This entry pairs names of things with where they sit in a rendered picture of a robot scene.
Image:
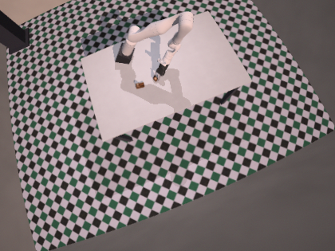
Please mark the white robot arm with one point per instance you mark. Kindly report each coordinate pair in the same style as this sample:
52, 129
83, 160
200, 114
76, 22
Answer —
160, 27

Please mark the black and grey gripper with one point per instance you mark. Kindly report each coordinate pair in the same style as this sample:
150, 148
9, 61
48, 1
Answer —
163, 65

